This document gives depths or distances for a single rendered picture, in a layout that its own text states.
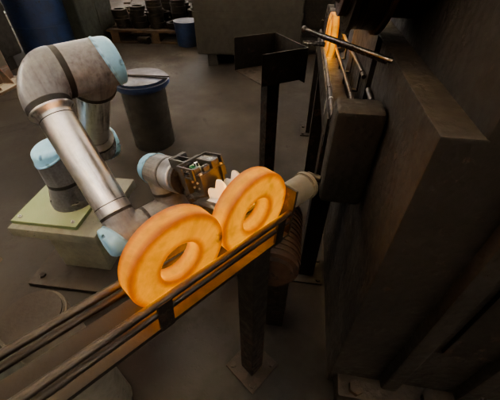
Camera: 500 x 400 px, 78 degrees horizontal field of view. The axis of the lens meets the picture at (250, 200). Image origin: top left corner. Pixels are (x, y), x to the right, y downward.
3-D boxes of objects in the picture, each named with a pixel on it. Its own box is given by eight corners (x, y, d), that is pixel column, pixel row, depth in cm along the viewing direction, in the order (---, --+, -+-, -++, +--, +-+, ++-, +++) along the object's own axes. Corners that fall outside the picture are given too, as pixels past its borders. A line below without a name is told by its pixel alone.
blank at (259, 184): (292, 160, 52) (277, 153, 54) (225, 196, 42) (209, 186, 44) (280, 228, 61) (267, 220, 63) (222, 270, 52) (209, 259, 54)
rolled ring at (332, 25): (328, 14, 144) (335, 14, 144) (322, 58, 152) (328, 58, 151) (333, 9, 127) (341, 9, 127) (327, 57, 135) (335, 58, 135)
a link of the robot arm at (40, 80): (-20, 44, 59) (117, 259, 63) (41, 33, 64) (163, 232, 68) (-6, 77, 69) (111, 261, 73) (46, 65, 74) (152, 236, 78)
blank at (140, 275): (225, 196, 43) (209, 186, 44) (118, 251, 33) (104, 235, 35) (222, 270, 52) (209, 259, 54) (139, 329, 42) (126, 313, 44)
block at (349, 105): (359, 186, 81) (386, 98, 65) (363, 206, 75) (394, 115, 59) (318, 182, 82) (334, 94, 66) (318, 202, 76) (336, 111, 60)
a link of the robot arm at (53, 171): (39, 177, 108) (20, 144, 99) (78, 161, 115) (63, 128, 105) (51, 193, 101) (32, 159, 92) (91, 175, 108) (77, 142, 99)
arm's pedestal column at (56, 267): (29, 286, 122) (-7, 243, 105) (83, 216, 152) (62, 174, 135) (125, 298, 118) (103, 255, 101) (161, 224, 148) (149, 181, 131)
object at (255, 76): (268, 164, 185) (275, 32, 137) (291, 190, 167) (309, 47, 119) (238, 173, 178) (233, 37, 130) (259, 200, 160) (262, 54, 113)
